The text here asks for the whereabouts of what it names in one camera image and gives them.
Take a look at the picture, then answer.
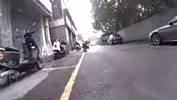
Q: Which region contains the row of parked scooters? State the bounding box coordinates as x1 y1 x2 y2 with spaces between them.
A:
50 34 91 60

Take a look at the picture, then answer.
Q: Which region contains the grey concrete wall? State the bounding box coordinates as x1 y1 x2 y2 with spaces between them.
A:
114 3 177 45

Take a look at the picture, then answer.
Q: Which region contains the tall brown building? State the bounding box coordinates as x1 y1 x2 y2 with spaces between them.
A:
45 0 81 54

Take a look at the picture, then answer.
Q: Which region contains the dark car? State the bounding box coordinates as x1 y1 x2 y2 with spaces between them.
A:
98 30 124 48

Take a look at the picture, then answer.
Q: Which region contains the grey asphalt road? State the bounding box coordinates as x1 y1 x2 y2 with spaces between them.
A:
0 32 177 100

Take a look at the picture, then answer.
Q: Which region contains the black scooter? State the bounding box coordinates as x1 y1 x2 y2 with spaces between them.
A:
0 22 48 87

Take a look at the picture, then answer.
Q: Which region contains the grey building with pillars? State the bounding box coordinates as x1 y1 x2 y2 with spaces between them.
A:
0 0 63 75

